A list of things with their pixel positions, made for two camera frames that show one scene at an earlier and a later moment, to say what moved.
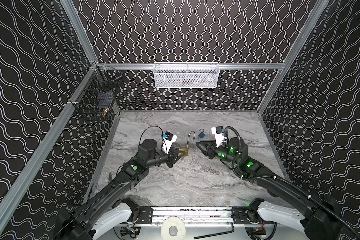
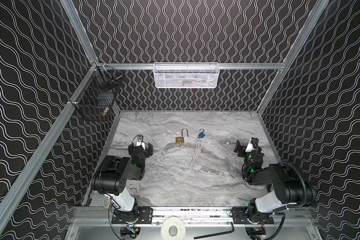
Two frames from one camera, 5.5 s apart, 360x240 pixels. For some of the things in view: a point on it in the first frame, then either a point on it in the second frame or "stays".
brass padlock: (186, 149) to (180, 140)
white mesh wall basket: (186, 75) stays
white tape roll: (173, 221) stays
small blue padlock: (202, 134) stays
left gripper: (170, 157) to (148, 149)
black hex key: (217, 234) stays
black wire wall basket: (96, 100) stays
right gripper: (210, 149) to (244, 147)
